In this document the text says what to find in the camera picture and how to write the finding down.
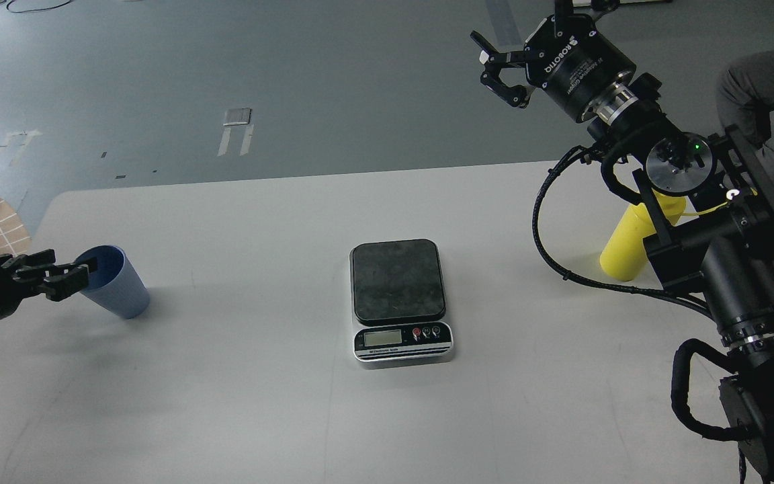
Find grey floor plate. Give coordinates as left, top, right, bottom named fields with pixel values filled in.
left=223, top=108, right=252, bottom=128

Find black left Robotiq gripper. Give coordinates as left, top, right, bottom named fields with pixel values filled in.
left=0, top=249, right=92, bottom=320

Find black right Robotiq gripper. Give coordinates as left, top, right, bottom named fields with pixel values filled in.
left=471, top=0, right=637, bottom=123

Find black digital kitchen scale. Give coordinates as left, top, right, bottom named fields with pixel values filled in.
left=349, top=239, right=455, bottom=367

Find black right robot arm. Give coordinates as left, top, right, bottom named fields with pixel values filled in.
left=470, top=1, right=774, bottom=483

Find blue ribbed plastic cup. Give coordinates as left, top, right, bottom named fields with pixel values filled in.
left=75, top=245, right=151, bottom=319

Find yellow squeeze bottle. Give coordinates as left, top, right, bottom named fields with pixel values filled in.
left=599, top=191, right=725, bottom=282

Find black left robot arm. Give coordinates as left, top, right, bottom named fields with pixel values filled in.
left=0, top=250, right=98, bottom=321

